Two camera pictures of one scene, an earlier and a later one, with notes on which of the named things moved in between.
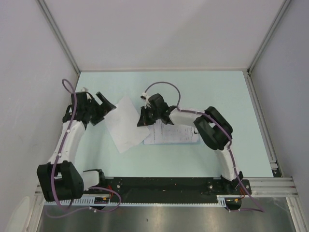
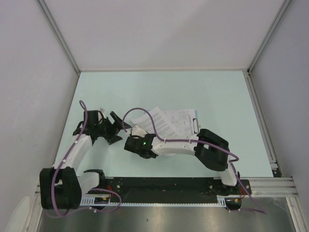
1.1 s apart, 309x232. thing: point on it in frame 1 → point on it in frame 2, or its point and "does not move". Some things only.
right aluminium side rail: x=263 y=124 does not move
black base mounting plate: x=165 y=190 does not move
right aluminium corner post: x=285 y=6 does not move
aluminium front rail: x=256 y=187 does not move
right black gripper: x=144 y=121 → x=143 y=137
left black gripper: x=105 y=107 → x=110 y=138
